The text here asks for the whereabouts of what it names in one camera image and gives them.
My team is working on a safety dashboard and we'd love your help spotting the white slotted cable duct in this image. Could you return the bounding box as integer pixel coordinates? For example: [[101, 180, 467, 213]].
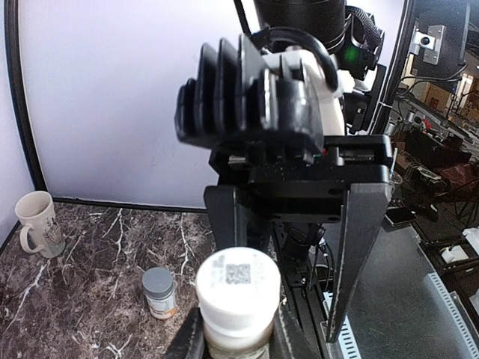
[[341, 273, 478, 358]]

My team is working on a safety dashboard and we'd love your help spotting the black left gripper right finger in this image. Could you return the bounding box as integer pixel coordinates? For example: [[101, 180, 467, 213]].
[[271, 308, 321, 359]]

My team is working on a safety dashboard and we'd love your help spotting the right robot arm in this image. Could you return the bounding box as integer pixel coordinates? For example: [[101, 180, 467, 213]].
[[175, 1, 392, 343]]

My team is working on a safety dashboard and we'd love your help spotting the orange pill bottle grey cap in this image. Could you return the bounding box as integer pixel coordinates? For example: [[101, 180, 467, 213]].
[[141, 267, 177, 320]]

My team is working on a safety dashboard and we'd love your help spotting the cream ceramic mug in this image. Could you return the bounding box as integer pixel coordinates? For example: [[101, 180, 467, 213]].
[[14, 191, 65, 259]]

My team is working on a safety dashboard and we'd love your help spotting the white pill bottle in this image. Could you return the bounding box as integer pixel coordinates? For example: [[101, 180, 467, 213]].
[[195, 247, 281, 359]]

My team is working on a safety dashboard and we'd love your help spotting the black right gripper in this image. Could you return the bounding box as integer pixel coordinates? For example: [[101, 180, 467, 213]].
[[204, 135, 392, 343]]

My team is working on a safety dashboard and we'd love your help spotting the black right frame post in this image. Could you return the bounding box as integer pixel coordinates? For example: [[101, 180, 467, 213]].
[[3, 0, 47, 191]]

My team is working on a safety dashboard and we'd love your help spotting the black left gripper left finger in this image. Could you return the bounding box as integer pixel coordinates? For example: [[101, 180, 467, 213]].
[[164, 308, 205, 359]]

